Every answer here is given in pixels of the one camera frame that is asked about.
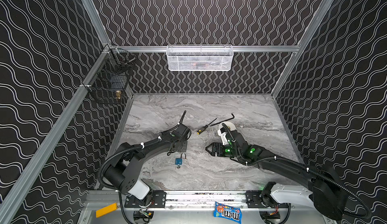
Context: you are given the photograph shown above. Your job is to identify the blue candy bag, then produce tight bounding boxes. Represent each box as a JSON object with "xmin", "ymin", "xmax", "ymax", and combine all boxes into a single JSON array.
[{"xmin": 213, "ymin": 202, "xmax": 242, "ymax": 224}]

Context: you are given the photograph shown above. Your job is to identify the black hex key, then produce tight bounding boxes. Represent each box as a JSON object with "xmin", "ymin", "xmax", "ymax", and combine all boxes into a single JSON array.
[{"xmin": 209, "ymin": 113, "xmax": 235, "ymax": 127}]

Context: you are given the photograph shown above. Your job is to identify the yellow block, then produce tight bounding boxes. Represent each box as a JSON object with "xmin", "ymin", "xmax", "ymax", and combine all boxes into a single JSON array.
[{"xmin": 95, "ymin": 203, "xmax": 118, "ymax": 218}]

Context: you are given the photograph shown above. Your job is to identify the black wire wall basket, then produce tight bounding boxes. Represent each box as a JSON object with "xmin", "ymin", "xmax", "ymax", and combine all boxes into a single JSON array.
[{"xmin": 83, "ymin": 45, "xmax": 137, "ymax": 106}]

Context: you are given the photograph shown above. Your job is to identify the white tape roll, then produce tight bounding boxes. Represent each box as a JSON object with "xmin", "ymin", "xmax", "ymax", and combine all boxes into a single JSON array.
[{"xmin": 218, "ymin": 121, "xmax": 236, "ymax": 131}]

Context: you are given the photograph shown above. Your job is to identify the white mesh wall basket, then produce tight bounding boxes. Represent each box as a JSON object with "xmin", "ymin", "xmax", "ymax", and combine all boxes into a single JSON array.
[{"xmin": 166, "ymin": 45, "xmax": 234, "ymax": 71}]

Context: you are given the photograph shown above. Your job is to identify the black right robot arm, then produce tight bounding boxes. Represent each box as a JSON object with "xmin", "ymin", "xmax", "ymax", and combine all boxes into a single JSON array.
[{"xmin": 206, "ymin": 123, "xmax": 372, "ymax": 221}]

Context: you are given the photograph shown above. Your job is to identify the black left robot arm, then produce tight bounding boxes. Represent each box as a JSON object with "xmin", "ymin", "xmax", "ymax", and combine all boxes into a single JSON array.
[{"xmin": 98, "ymin": 111, "xmax": 191, "ymax": 205}]

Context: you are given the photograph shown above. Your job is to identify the brass padlock in basket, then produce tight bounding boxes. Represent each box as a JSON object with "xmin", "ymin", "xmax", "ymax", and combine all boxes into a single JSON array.
[{"xmin": 115, "ymin": 91, "xmax": 122, "ymax": 101}]

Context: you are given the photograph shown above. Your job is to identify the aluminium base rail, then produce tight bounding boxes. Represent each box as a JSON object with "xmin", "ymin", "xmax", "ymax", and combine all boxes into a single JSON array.
[{"xmin": 78, "ymin": 189, "xmax": 330, "ymax": 211}]

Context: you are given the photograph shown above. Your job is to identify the yellow black screwdriver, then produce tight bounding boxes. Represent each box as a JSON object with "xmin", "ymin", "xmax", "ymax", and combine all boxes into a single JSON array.
[{"xmin": 197, "ymin": 118, "xmax": 217, "ymax": 135}]

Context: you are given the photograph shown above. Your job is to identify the blue padlock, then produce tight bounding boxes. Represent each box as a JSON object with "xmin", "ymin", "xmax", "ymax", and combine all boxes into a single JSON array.
[{"xmin": 175, "ymin": 152, "xmax": 186, "ymax": 167}]

